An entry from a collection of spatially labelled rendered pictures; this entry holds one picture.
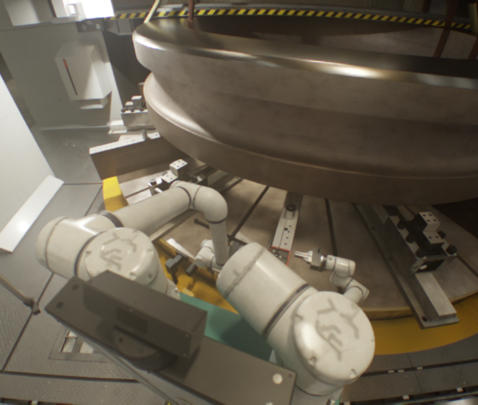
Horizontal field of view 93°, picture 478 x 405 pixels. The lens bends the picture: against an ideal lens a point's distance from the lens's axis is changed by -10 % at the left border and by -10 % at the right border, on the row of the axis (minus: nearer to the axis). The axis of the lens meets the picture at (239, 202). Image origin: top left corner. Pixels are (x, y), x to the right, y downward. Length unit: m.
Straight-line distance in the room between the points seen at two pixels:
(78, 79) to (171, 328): 4.84
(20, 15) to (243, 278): 4.26
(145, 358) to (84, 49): 4.82
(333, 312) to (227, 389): 0.26
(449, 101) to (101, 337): 1.83
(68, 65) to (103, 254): 4.50
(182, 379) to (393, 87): 1.58
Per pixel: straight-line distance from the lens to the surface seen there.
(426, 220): 2.22
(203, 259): 1.61
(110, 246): 0.62
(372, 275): 2.35
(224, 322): 0.78
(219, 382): 0.33
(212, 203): 1.13
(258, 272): 0.54
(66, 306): 0.42
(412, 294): 2.35
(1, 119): 3.80
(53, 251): 0.74
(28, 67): 5.88
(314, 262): 1.55
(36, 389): 2.59
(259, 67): 1.65
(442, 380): 2.62
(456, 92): 1.83
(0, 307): 3.17
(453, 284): 2.70
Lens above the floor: 2.10
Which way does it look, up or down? 43 degrees down
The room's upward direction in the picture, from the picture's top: straight up
